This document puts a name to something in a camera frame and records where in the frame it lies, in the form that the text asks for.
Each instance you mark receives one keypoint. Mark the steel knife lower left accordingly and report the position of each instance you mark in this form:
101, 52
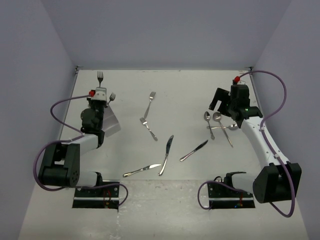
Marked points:
141, 170

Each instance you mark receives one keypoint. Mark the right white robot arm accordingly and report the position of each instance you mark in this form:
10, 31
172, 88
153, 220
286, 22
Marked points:
278, 179

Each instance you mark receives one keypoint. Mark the small ornate steel spoon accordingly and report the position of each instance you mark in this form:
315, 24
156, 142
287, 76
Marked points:
207, 118

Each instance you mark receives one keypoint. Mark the steel fork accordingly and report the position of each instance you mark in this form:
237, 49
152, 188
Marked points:
111, 98
151, 97
145, 123

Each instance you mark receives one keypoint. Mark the corner metal bracket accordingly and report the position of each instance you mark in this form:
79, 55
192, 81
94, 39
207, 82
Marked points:
77, 69
249, 70

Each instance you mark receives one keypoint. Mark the steel knife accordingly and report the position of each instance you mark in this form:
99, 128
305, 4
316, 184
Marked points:
141, 170
167, 150
193, 151

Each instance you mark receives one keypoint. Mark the steel knife centre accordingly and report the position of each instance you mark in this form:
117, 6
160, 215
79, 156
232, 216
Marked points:
167, 150

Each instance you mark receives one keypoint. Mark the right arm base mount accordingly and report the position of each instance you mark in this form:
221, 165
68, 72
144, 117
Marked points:
222, 194

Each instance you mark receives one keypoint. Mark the left corner metal bracket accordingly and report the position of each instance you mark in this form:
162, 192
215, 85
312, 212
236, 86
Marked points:
77, 69

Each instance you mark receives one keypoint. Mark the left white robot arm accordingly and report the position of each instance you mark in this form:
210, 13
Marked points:
57, 165

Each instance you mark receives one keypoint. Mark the steel knife right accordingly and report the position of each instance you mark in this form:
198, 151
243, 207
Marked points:
193, 151

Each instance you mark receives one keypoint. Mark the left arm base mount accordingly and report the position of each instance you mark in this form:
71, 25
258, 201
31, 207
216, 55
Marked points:
111, 196

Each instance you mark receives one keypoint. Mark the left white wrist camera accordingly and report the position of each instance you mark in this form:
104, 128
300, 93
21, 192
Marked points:
99, 94

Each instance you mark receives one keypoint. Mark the crosswise steel spoon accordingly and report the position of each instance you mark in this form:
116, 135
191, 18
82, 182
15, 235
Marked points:
231, 127

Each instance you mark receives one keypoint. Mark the clear plastic utensil container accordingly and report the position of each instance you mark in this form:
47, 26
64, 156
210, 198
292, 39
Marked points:
110, 124

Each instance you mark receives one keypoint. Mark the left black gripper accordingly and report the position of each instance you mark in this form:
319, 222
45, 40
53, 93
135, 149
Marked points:
90, 101

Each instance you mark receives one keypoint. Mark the right corner metal bracket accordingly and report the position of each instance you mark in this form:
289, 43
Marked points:
249, 70

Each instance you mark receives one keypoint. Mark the large steel spoon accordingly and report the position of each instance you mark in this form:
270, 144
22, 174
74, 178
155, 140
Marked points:
217, 118

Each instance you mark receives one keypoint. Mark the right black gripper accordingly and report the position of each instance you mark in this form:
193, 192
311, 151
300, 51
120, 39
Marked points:
222, 95

